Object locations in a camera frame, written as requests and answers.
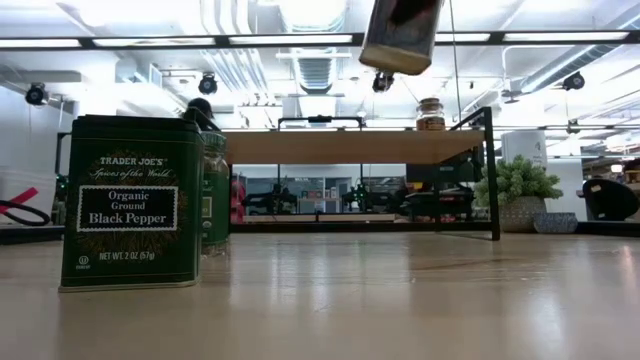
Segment black overhead frame bar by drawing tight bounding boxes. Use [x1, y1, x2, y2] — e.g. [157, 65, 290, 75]
[0, 29, 640, 50]

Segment black metal stand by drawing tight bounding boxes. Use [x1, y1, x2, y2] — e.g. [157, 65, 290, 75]
[53, 130, 74, 226]

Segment black chair back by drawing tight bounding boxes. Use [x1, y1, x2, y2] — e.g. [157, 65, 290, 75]
[582, 178, 640, 223]

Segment red smoked paprika tin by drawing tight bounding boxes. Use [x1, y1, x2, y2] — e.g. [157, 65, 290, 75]
[358, 0, 445, 77]

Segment white cylinder with logo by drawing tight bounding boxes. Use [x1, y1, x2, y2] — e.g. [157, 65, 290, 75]
[500, 130, 549, 169]

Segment green artificial potted plant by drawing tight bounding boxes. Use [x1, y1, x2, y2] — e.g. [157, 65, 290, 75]
[472, 153, 565, 234]

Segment small patterned bowl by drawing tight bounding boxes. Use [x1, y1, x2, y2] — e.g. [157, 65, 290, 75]
[532, 211, 580, 235]

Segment black cable loop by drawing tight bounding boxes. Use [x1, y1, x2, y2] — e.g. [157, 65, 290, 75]
[0, 199, 53, 228]

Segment glass spice jar brown lid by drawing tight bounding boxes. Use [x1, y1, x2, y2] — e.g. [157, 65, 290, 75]
[415, 97, 447, 132]

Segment red strap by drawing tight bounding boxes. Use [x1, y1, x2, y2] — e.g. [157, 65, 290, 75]
[0, 186, 41, 215]

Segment glass spice jar green lid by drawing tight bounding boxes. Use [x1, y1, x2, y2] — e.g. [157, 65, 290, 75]
[199, 130, 232, 258]

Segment black ceiling spotlight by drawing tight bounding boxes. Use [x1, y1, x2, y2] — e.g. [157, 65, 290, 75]
[197, 72, 219, 96]
[562, 71, 587, 92]
[24, 82, 49, 107]
[371, 70, 396, 94]

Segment dark green black pepper tin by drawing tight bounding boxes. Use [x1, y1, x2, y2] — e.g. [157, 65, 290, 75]
[58, 113, 205, 294]

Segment thin hanging cable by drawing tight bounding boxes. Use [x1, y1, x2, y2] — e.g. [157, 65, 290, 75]
[448, 0, 461, 126]

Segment wooden shelf black metal frame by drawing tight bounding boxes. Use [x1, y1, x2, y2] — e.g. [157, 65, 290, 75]
[181, 106, 502, 242]

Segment red storage bins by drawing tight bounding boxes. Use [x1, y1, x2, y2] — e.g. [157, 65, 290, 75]
[230, 178, 248, 225]

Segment background black rig frame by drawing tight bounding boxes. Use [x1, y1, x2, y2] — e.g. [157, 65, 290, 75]
[276, 114, 366, 221]

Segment black aluminium table frame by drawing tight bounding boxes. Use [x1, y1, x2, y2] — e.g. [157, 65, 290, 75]
[0, 219, 640, 246]

